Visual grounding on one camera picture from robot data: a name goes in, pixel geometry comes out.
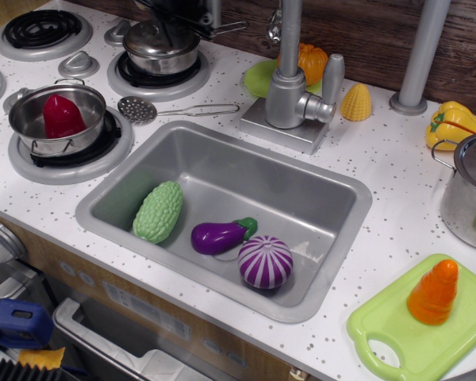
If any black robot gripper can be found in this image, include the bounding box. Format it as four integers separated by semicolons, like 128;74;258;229
136;0;221;42

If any silver toy faucet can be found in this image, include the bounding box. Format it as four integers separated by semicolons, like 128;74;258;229
240;1;345;155

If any lidded steel pot rear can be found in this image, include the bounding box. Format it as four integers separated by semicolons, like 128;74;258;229
122;19;250;77

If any grey stove knob rear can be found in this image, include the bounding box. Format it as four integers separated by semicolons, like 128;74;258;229
104;20;132;47

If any grey stove knob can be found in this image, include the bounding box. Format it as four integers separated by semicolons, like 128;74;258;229
58;51;100;79
104;20;132;47

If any rear right stove burner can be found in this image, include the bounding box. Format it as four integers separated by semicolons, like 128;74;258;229
107;52;210;103

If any steel slotted skimmer spoon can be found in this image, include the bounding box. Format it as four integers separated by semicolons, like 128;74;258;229
117;96;240;124

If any grey stove knob upper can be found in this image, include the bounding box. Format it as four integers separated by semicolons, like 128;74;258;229
58;51;100;79

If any green toy plate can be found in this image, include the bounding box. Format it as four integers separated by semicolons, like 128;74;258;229
243;59;324;98

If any rear left stove burner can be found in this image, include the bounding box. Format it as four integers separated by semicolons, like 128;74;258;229
0;10;93;62

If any front stove burner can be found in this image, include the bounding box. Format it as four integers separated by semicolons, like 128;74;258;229
8;107;133;185

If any red toy pepper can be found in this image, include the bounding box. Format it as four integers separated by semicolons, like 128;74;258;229
43;94;86;139

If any steel pot front left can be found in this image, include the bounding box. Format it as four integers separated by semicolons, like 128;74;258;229
8;83;106;157

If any orange toy pumpkin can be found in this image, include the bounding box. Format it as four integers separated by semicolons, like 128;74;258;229
291;43;328;87

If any green toy bitter gourd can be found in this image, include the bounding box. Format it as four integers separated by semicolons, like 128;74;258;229
132;181;183;244

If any yellow toy corn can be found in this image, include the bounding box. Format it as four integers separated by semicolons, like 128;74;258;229
340;83;372;121

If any purple toy eggplant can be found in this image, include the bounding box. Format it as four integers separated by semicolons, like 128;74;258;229
190;217;258;256

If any grey toy sink basin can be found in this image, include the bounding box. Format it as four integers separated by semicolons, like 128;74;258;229
75;121;372;323

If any purple striped toy onion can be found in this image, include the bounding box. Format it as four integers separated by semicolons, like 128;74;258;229
238;235;294;290

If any yellow toy bell pepper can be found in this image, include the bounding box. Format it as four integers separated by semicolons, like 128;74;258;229
425;101;476;151

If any large steel pot right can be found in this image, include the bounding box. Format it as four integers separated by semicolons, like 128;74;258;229
432;134;476;248

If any yellow tape piece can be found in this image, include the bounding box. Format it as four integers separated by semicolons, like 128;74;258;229
17;348;66;370

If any orange toy carrot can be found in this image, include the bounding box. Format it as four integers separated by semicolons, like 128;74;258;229
406;259;459;325

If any green toy cutting board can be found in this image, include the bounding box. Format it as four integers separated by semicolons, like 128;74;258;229
347;254;476;380

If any grey vertical post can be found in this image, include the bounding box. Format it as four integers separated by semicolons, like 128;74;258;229
390;0;451;116

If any blue clamp handle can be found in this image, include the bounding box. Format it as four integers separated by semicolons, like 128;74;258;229
0;298;54;349

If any grey oven door handle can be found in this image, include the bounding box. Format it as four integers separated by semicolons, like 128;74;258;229
52;298;208;381

